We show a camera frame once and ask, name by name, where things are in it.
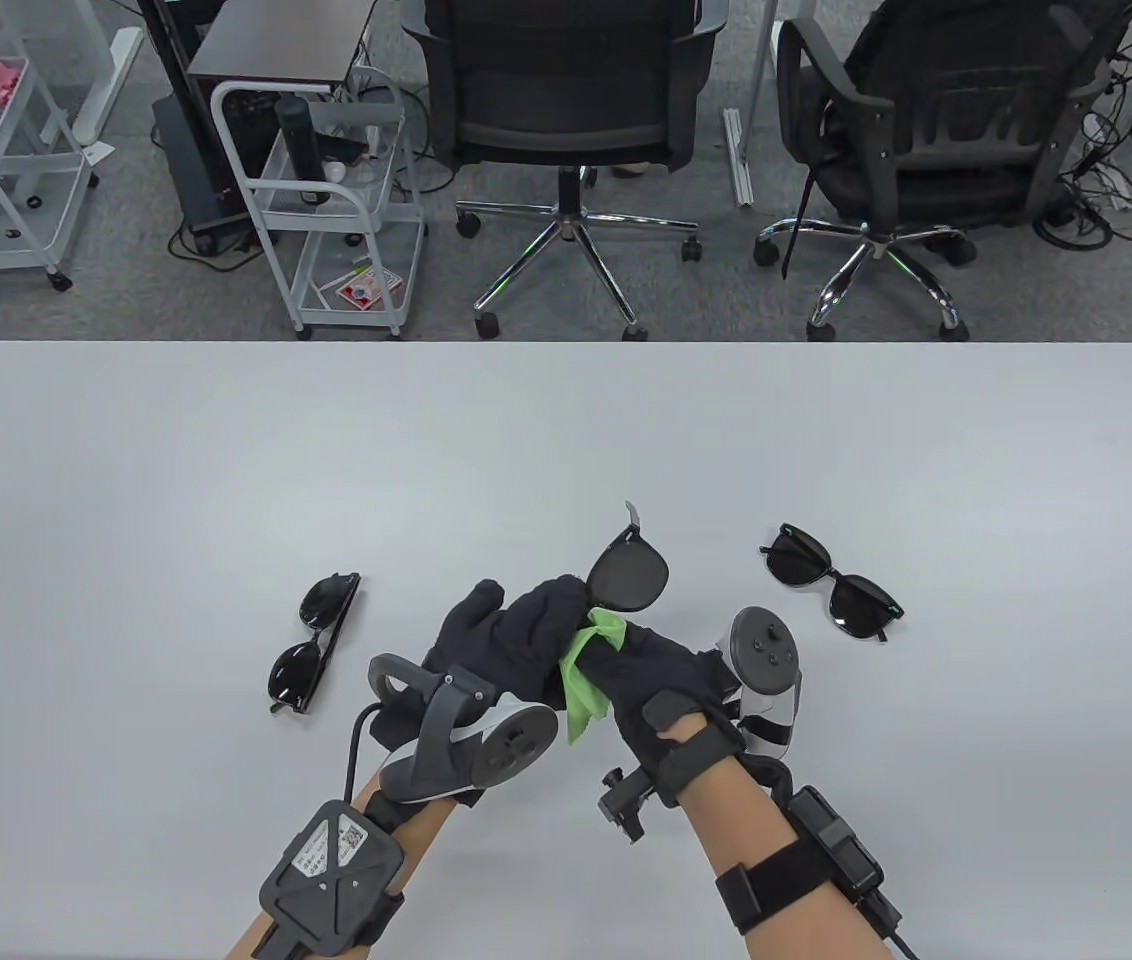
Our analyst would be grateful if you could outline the person's left hand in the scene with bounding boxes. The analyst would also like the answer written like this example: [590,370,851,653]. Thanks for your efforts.
[366,577,595,811]

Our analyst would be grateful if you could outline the person's right hand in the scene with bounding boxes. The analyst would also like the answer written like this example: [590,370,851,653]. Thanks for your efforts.
[586,625,745,809]

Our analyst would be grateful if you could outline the green cleaning cloth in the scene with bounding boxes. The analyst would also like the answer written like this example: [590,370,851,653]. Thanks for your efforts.
[558,605,632,746]

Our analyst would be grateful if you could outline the black square sunglasses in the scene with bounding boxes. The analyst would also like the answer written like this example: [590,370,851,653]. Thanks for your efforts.
[759,523,905,643]
[586,500,672,613]

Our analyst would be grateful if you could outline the grey handheld controller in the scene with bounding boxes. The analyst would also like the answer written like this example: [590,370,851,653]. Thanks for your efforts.
[366,653,560,804]
[721,605,805,761]

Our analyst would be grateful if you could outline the black rounded sunglasses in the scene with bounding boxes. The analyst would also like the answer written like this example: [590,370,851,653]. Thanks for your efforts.
[269,572,363,716]

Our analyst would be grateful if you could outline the red and white packet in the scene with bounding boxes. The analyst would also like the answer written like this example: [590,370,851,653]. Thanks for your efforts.
[334,268,402,309]

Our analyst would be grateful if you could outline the white metal desk leg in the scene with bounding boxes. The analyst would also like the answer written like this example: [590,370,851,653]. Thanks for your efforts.
[721,0,782,208]

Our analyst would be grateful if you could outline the black bottle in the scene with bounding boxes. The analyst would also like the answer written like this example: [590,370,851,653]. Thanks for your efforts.
[274,96,332,208]

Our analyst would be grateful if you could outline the black mesh office chair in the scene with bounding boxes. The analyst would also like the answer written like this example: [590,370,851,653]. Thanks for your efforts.
[401,0,732,343]

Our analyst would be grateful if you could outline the black computer tower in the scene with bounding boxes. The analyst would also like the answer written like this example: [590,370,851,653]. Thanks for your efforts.
[151,92,262,256]

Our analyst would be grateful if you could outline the black ribbed office chair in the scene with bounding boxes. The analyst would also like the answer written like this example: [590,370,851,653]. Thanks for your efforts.
[754,0,1132,343]

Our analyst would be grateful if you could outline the dark side table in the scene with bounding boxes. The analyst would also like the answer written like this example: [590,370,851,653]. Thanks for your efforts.
[184,0,382,96]

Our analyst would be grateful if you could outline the white power strip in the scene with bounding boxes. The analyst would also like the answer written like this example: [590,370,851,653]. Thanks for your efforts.
[1086,160,1132,211]

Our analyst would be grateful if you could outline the white desk foot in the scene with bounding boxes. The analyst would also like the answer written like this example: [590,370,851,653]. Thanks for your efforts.
[76,27,144,146]

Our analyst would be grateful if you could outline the black hanging strap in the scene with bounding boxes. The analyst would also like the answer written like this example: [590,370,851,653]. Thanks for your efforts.
[781,165,820,281]

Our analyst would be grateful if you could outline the black cable bundle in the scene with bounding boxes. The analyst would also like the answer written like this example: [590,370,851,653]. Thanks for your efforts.
[1031,0,1132,251]

